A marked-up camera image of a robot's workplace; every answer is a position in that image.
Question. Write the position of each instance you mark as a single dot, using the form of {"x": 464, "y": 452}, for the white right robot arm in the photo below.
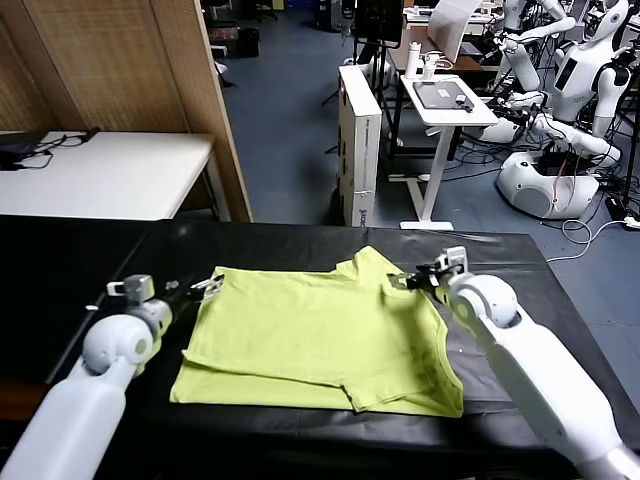
{"x": 530, "y": 380}

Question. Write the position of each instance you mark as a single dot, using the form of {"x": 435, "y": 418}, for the white standing desk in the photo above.
{"x": 450, "y": 115}

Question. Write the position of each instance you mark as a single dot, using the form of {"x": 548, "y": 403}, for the black power strip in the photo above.
{"x": 617, "y": 206}

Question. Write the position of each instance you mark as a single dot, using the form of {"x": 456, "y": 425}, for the black monitor on stand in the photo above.
{"x": 377, "y": 21}

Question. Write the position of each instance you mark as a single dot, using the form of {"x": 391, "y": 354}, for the white wheeled humanoid robot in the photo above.
{"x": 575, "y": 82}

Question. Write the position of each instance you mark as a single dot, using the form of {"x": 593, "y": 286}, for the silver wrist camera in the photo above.
{"x": 137, "y": 287}
{"x": 455, "y": 257}

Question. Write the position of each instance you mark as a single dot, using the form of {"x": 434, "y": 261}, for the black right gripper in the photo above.
{"x": 432, "y": 286}

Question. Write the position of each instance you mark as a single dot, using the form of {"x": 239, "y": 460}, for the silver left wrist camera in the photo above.
{"x": 137, "y": 287}

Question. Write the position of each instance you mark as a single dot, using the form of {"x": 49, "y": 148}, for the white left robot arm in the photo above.
{"x": 75, "y": 400}

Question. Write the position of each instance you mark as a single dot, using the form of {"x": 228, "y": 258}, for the grey closed laptop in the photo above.
{"x": 439, "y": 94}

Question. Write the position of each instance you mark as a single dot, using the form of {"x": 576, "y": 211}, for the yellow-green T-shirt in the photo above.
{"x": 310, "y": 340}

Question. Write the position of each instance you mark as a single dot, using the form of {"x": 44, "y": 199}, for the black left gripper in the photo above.
{"x": 182, "y": 301}

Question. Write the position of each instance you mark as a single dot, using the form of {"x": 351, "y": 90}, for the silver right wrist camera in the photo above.
{"x": 455, "y": 257}

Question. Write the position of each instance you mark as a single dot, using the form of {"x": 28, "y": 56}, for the white curved panel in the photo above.
{"x": 448, "y": 27}

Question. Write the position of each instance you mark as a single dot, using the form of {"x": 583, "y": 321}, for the wooden partition screen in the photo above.
{"x": 125, "y": 65}

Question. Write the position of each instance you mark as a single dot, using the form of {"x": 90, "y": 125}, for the black table cover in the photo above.
{"x": 300, "y": 245}
{"x": 50, "y": 270}

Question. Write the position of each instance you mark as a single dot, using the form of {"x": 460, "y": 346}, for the white table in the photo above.
{"x": 115, "y": 172}

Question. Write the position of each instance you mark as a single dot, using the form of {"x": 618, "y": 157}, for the small black device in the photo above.
{"x": 463, "y": 102}

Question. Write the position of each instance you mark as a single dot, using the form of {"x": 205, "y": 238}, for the brown wooden desk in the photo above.
{"x": 465, "y": 62}

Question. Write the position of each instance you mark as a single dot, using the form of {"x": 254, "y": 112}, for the white cup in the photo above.
{"x": 428, "y": 68}

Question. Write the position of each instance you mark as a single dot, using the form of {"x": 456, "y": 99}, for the black bin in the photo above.
{"x": 247, "y": 42}

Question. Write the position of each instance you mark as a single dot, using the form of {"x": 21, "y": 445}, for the white bottle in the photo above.
{"x": 411, "y": 60}

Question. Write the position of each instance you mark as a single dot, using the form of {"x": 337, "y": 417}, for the tall white cardboard box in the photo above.
{"x": 357, "y": 127}

